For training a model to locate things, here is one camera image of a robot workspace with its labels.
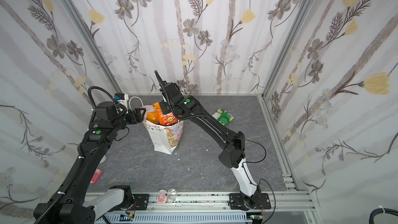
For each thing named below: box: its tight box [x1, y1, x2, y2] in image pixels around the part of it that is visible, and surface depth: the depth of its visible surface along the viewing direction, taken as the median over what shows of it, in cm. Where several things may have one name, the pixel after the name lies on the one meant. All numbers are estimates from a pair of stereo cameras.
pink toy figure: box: [156, 188, 167, 204], surface depth 75 cm
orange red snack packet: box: [151, 101, 179, 126], surface depth 79 cm
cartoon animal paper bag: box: [128, 96, 184, 156], surface depth 80 cm
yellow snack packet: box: [146, 112, 159, 125], surface depth 88 cm
